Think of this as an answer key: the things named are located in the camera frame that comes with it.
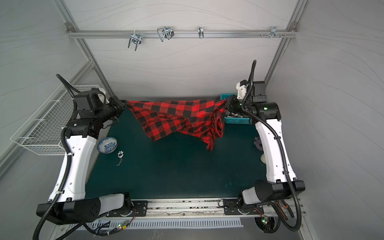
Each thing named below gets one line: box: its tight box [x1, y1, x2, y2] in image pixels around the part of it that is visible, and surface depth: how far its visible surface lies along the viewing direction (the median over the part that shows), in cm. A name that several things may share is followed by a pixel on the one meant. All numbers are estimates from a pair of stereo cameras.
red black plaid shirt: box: [127, 99, 227, 152], surface depth 81 cm
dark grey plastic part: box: [253, 136, 264, 151], surface depth 98 cm
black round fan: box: [254, 216, 276, 232], surface depth 73 cm
